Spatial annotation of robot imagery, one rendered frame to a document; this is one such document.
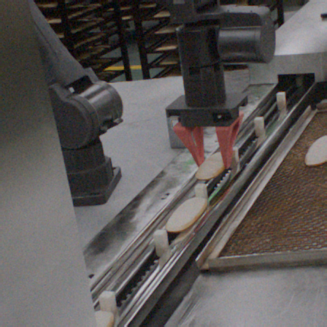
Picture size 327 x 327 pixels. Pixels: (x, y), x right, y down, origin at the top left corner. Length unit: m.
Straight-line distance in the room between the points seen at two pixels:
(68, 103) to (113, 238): 0.25
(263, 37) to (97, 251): 0.34
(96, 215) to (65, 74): 0.21
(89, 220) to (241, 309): 0.45
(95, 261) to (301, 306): 0.30
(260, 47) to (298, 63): 0.52
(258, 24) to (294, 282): 0.37
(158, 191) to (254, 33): 0.26
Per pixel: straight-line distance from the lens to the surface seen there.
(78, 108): 1.07
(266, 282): 0.70
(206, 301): 0.70
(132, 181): 1.19
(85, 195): 1.13
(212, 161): 1.05
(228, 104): 0.99
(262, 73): 1.47
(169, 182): 1.05
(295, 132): 1.10
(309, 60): 1.44
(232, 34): 0.95
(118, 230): 0.93
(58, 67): 1.10
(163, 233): 0.89
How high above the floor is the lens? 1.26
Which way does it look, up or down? 21 degrees down
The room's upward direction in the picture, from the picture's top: 9 degrees counter-clockwise
